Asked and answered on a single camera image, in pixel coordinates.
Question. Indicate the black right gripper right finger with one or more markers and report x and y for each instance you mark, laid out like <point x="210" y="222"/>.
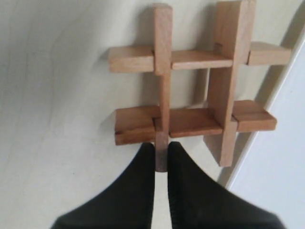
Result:
<point x="198" y="202"/>

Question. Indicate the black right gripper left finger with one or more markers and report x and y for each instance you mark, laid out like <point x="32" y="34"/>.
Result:
<point x="126" y="204"/>

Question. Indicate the wooden cross piece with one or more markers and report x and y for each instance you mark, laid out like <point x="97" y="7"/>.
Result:
<point x="137" y="124"/>
<point x="140" y="59"/>

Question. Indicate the notched wooden puzzle bar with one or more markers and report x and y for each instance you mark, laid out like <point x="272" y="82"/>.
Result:
<point x="232" y="39"/>
<point x="163" y="23"/>

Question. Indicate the white plastic tray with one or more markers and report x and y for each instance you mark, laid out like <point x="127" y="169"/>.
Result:
<point x="270" y="172"/>

